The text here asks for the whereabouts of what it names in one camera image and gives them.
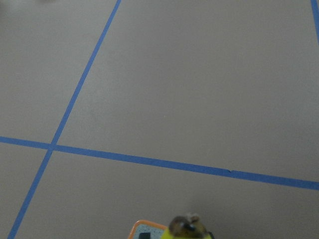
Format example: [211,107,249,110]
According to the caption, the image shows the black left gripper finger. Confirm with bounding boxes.
[139,232,151,239]

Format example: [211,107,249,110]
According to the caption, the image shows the grey square plate orange rim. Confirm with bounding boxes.
[128,220,166,239]

